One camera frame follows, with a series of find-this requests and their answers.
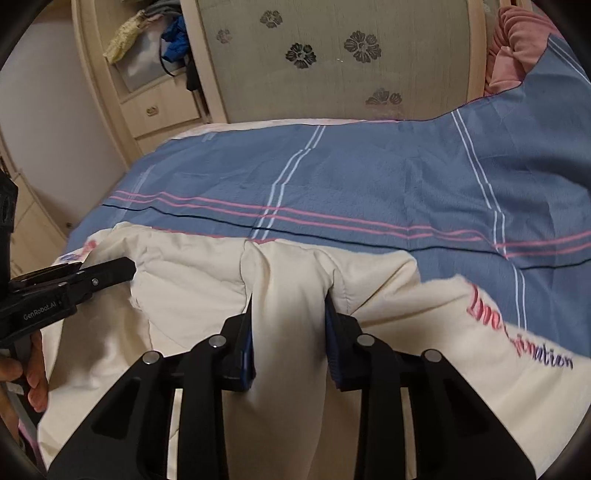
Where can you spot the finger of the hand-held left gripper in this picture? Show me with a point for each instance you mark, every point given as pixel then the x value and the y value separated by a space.
pixel 106 274

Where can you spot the grey storage box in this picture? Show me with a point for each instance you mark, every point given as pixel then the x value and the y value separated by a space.
pixel 143 69

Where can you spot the pink bedding cloth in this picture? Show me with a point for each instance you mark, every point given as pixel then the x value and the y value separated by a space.
pixel 508 60

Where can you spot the person's left hand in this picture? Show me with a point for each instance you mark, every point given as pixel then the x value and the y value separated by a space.
pixel 37 383

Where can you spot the cream sweatshirt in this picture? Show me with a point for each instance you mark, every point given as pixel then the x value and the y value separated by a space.
pixel 184 277

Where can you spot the grey cloth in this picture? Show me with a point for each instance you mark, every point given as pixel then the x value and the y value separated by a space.
pixel 161 7

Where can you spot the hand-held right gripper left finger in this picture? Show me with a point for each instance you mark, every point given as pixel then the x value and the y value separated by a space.
pixel 247 350

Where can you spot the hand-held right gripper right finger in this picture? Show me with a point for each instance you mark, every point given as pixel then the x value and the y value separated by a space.
pixel 332 344

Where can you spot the wardrobe drawer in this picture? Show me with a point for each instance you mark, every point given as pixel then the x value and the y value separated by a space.
pixel 175 108

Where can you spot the frosted floral sliding door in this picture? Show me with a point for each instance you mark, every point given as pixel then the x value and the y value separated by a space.
pixel 332 83

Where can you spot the blue striped blanket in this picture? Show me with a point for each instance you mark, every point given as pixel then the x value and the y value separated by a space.
pixel 369 184

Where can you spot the dark hanging cloth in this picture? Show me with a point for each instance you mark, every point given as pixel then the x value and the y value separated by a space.
pixel 193 76

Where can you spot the blue cloth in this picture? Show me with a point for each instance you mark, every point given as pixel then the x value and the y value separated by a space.
pixel 175 39

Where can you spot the yellowish lace cloth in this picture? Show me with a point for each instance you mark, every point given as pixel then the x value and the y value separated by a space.
pixel 127 34

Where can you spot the beige cabinet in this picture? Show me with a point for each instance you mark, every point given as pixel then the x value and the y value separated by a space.
pixel 37 221

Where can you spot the beige wardrobe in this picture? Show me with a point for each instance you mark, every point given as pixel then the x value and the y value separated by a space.
pixel 101 83

